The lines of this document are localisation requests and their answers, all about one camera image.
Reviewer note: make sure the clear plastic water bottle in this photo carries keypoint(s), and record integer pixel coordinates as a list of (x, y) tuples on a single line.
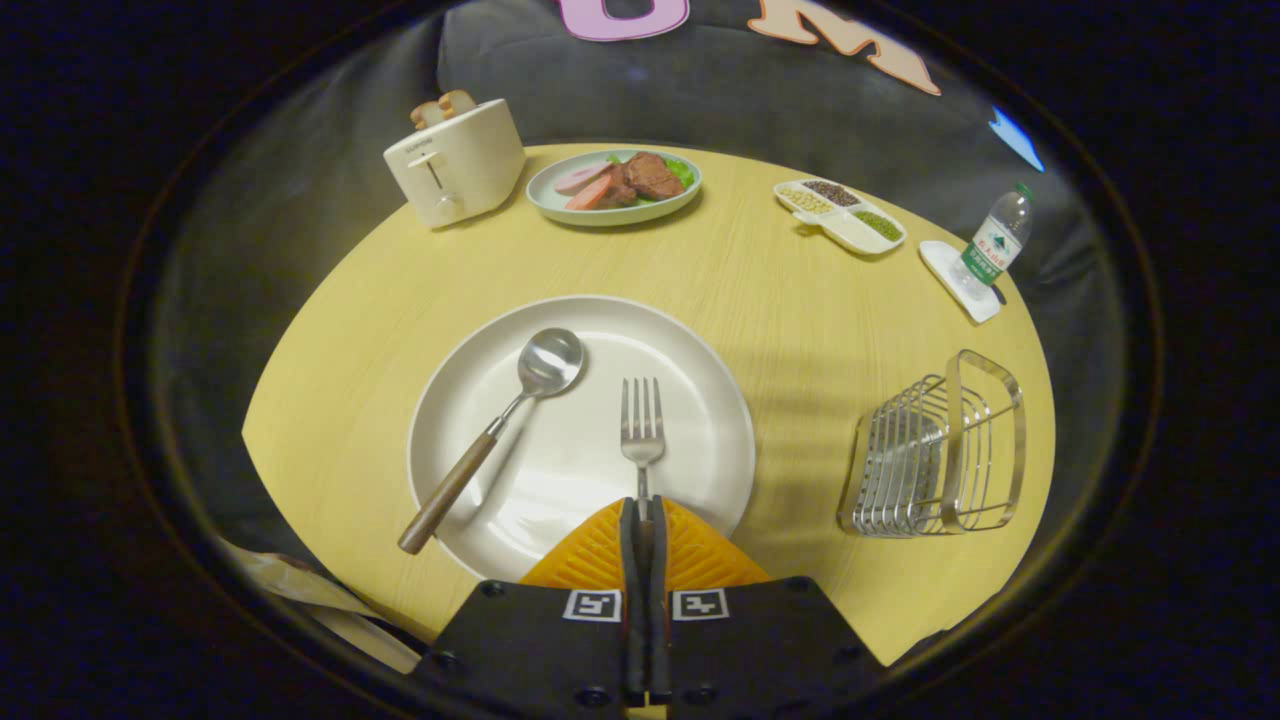
[(995, 245)]

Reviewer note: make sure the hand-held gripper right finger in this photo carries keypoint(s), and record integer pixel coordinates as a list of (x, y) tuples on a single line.
[(658, 600)]

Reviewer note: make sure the white square coaster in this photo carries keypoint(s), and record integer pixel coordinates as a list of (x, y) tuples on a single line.
[(940, 262)]

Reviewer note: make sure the pink ham slice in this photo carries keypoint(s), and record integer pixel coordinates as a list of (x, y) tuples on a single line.
[(580, 178)]

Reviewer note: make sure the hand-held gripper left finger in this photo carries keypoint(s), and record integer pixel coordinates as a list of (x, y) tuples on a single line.
[(630, 600)]

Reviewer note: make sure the beige paper sheet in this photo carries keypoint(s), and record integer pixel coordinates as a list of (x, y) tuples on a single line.
[(300, 585)]

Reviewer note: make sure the pale green food plate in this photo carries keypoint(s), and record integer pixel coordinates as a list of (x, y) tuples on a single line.
[(640, 212)]

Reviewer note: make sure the white divided grain dish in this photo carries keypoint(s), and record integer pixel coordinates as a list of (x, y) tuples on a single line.
[(850, 232)]

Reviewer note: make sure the large white plate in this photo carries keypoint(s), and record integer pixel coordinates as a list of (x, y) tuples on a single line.
[(570, 470)]

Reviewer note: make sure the red sausage slice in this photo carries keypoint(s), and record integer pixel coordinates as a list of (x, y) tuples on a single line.
[(590, 195)]

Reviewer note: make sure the white toaster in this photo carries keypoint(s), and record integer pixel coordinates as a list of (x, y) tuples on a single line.
[(470, 160)]

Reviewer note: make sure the toasted bread slice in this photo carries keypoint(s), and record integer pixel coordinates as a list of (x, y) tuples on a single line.
[(458, 101), (427, 114)]

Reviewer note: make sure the green lettuce leaf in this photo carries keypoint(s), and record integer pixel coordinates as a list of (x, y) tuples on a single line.
[(682, 170)]

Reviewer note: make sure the brown cooked meat piece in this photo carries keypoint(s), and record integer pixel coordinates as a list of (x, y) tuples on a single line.
[(650, 178)]

